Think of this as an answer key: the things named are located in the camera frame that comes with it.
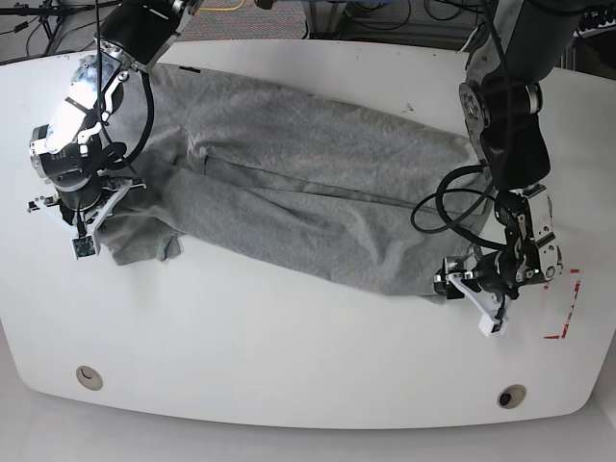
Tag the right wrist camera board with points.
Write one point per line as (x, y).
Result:
(86, 246)

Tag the white power strip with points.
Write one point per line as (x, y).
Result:
(596, 22)

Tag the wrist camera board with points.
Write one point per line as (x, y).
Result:
(86, 246)
(491, 327)

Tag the left table cable grommet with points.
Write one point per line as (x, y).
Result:
(89, 378)

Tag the red tape rectangle marking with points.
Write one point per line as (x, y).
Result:
(558, 302)

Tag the black tripod stand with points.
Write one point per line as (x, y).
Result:
(48, 17)

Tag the table cable grommet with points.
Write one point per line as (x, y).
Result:
(89, 378)
(511, 396)

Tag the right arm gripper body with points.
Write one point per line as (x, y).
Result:
(81, 213)

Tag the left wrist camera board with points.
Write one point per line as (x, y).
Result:
(491, 327)

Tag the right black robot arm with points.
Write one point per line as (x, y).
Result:
(74, 153)

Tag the right table cable grommet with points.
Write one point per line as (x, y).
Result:
(511, 396)

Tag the aluminium frame rail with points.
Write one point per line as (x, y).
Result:
(323, 18)

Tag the grey HUGO T-shirt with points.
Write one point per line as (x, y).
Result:
(288, 178)

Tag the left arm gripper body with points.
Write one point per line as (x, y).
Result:
(488, 288)

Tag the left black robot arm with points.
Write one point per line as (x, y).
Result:
(500, 205)

